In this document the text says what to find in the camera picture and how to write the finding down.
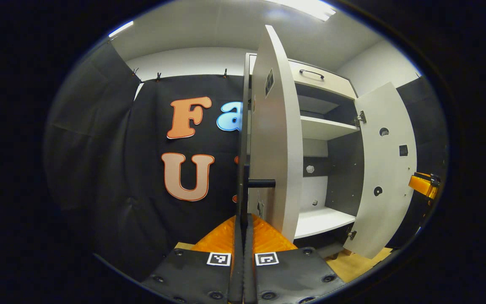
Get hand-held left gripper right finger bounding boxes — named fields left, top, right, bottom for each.
left=243, top=213, right=347, bottom=304

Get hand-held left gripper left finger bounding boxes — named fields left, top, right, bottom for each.
left=141, top=214, right=244, bottom=304

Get headphone sticker shoe cabinet door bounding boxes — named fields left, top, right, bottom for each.
left=343, top=82, right=418, bottom=259

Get beige double-door shoe cabinet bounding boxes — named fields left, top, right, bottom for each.
left=237, top=53, right=367, bottom=260

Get black door handle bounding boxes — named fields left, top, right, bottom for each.
left=237, top=164, right=276, bottom=224

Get camera sticker shoe cabinet door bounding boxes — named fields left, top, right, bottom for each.
left=247, top=24, right=304, bottom=243

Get white cabinet shelf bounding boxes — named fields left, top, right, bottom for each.
left=300, top=116, right=359, bottom=141
left=294, top=207, right=356, bottom=240

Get beige cabinet flap panel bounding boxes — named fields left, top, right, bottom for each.
left=249, top=54, right=357, bottom=100

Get black backdrop cloth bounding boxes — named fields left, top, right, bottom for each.
left=123, top=75, right=248, bottom=281
left=395, top=76, right=449, bottom=250
left=44, top=42, right=142, bottom=271

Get ceiling light strip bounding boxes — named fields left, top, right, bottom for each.
left=268, top=0, right=336, bottom=22
left=108, top=20, right=134, bottom=38

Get thin black pull handle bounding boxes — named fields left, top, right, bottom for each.
left=299, top=69, right=325, bottom=81

